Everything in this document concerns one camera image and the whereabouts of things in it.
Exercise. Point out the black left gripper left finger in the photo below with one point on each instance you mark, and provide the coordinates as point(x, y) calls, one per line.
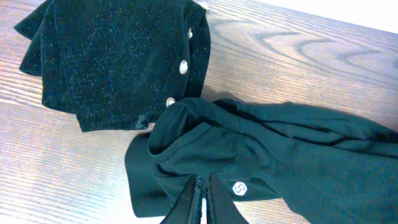
point(187, 208)

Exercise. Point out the black velvet buttoned garment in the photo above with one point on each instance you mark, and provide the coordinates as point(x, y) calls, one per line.
point(116, 64)

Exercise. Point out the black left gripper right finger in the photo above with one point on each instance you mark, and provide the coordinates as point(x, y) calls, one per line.
point(220, 209)

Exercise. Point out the black polo shirt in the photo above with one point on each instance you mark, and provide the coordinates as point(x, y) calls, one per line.
point(328, 166)

